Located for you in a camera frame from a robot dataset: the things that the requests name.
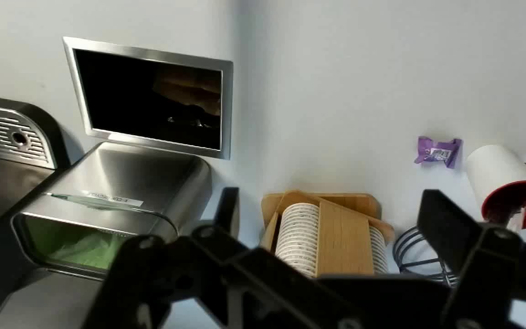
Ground wooden paper cup dispenser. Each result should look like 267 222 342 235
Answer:
262 191 395 278

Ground steel perforated drain panel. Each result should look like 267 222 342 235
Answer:
0 97 70 171

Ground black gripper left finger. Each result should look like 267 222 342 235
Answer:
83 187 362 329

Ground white mug red inside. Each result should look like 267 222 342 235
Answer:
466 145 526 229

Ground purple candy wrapper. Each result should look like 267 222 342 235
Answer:
415 136 462 169

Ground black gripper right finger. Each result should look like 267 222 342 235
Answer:
322 191 526 329

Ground stainless steel trash bin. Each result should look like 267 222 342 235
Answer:
0 143 212 329

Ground square steel counter opening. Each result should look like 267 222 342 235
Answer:
62 37 234 160

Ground stack of patterned paper cups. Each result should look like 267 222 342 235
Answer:
274 202 388 278

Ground black wire holder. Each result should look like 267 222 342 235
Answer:
393 227 459 288

